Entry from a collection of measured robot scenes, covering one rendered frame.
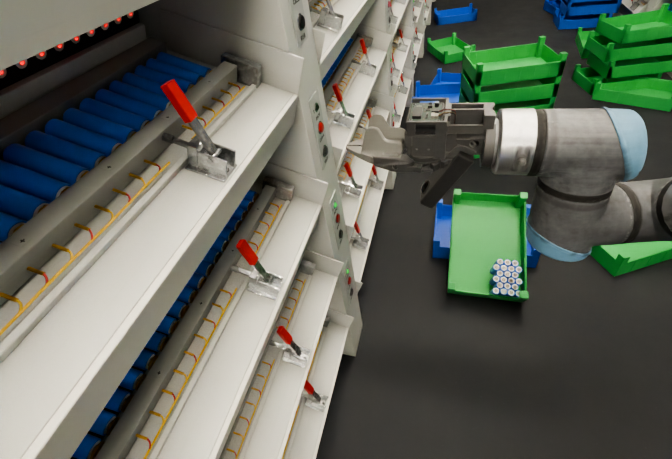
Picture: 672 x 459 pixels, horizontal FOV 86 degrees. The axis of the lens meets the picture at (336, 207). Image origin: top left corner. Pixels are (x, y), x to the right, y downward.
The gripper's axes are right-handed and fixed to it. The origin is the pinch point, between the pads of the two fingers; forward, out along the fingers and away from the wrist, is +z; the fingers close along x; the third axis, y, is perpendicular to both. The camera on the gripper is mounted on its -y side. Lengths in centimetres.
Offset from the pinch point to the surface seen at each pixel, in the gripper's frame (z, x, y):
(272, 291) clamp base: 6.2, 23.9, -5.7
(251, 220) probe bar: 12.2, 15.0, -2.2
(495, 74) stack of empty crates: -29, -89, -26
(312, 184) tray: 6.1, 5.2, -3.1
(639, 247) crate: -71, -44, -61
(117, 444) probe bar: 12.1, 43.6, -2.2
